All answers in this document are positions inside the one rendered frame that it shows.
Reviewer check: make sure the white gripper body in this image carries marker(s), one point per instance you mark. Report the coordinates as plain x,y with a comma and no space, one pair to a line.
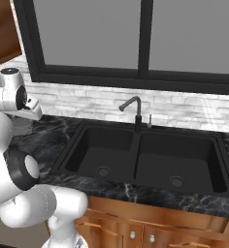
31,111

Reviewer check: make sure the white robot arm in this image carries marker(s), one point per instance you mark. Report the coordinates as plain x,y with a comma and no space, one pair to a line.
9,180

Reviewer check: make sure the black double basin sink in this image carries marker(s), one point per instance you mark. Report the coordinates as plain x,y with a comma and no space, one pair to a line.
119,155

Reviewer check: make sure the black sink tap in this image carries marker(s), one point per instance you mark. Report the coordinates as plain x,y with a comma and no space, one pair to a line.
138,113

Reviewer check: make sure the wooden panel under sink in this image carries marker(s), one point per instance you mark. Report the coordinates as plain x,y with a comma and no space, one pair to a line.
158,214

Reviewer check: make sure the small silver soap dispenser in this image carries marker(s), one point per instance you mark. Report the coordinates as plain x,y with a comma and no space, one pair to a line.
149,120

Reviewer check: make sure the grey dishwasher front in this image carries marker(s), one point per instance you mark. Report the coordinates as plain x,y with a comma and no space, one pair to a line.
19,234

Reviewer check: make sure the black framed window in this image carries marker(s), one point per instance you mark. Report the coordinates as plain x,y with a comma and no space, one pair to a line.
142,38

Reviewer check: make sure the round silver knob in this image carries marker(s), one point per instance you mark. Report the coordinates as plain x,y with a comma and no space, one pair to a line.
132,235
151,238

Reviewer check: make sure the wooden cupboard door with knob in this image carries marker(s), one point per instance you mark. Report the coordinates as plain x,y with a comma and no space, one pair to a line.
184,240
127,240

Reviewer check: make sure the brown wall cupboard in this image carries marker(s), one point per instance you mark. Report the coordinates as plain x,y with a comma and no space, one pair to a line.
1,29

